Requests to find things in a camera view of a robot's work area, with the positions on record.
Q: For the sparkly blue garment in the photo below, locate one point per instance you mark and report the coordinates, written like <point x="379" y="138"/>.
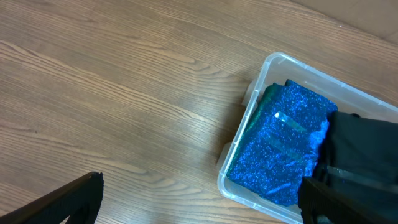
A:
<point x="280" y="143"/>

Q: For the black garment top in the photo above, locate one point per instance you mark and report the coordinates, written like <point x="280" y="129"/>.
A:
<point x="358" y="159"/>

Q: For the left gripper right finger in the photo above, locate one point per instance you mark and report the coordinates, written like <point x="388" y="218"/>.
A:
<point x="316" y="199"/>

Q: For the clear plastic storage bin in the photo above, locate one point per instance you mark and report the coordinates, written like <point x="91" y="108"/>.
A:
<point x="277" y="68"/>

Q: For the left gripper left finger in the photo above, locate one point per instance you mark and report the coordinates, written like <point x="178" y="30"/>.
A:
<point x="76" y="202"/>

